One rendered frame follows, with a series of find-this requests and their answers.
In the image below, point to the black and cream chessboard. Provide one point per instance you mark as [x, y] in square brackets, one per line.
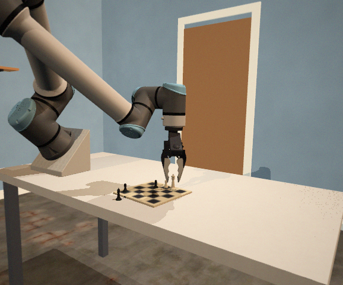
[145, 193]

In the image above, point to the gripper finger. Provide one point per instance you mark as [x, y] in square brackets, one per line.
[181, 164]
[165, 162]

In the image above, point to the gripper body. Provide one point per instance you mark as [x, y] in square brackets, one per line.
[166, 143]

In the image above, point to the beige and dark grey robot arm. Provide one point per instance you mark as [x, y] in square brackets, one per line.
[58, 72]

